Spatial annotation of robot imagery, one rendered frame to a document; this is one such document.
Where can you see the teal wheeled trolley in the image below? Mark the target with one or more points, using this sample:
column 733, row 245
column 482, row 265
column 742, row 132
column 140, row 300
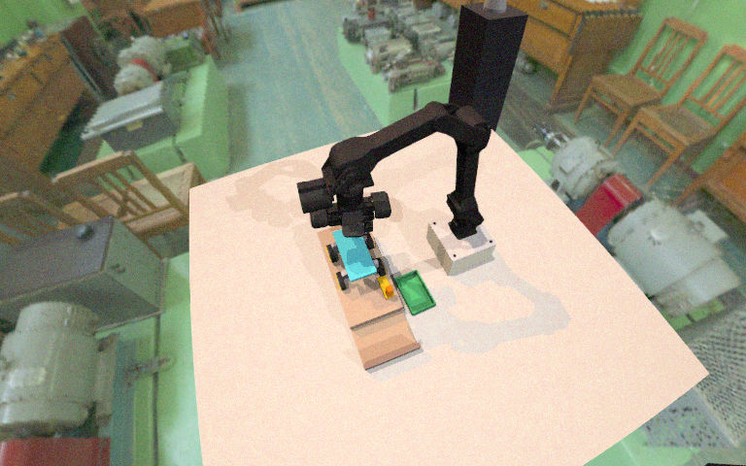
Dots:
column 356, row 258

